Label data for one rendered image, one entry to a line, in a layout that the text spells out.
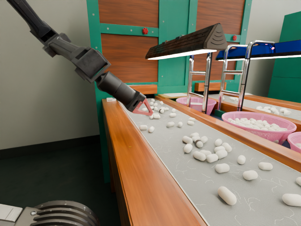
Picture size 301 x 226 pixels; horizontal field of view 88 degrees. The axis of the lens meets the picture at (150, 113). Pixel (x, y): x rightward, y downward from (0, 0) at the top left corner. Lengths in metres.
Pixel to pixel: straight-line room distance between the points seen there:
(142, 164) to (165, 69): 1.02
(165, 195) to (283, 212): 0.21
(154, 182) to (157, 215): 0.07
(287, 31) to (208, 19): 2.12
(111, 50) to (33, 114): 1.31
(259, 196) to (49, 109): 2.05
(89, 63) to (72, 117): 1.72
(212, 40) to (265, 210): 0.43
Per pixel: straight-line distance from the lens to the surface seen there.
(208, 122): 0.73
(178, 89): 1.39
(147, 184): 0.34
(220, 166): 0.43
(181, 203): 0.31
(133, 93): 0.50
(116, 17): 1.27
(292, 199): 0.41
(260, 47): 1.15
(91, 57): 0.48
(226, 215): 0.35
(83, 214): 0.29
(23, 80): 2.15
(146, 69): 1.27
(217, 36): 0.56
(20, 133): 2.30
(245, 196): 0.40
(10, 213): 0.30
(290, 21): 3.53
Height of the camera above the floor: 0.98
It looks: 16 degrees down
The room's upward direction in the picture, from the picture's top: straight up
